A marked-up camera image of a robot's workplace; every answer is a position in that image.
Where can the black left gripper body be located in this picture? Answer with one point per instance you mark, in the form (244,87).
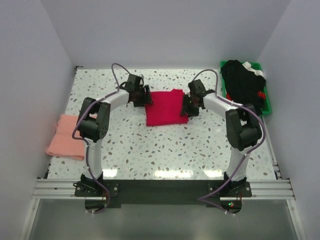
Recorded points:
(142,98)

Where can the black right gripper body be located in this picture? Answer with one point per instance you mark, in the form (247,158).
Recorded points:
(189,105)

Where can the magenta red t shirt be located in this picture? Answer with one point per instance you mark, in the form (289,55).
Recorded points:
(165,108)

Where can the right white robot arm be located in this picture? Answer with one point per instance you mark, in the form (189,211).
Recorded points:
(245,130)

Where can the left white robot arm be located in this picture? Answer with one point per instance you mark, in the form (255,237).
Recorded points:
(93,124)

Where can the black t shirt in bin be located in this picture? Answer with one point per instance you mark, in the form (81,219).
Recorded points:
(243,85)

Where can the green plastic bin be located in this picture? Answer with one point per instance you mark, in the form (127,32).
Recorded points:
(257,66)

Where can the red garment in bin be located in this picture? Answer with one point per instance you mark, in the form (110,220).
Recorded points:
(260,94)

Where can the white garment in bin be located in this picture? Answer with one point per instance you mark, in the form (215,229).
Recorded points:
(248,67)

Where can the folded peach t shirt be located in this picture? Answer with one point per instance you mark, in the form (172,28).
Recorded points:
(62,144)

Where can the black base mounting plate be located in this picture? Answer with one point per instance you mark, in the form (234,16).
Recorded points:
(116,193)

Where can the aluminium rail frame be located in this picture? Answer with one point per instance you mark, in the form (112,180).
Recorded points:
(277,189)

